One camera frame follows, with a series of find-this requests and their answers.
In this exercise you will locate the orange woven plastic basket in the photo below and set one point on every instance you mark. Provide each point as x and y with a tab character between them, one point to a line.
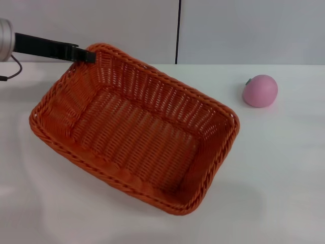
142	132

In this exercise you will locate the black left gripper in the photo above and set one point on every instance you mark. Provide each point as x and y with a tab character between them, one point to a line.
43	47

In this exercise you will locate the pink peach toy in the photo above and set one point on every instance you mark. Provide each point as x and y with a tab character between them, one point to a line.
260	90

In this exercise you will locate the black vertical wall strip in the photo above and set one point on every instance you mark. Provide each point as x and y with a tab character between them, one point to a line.
178	31

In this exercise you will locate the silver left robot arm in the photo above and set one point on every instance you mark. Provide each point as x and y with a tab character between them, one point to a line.
5	38

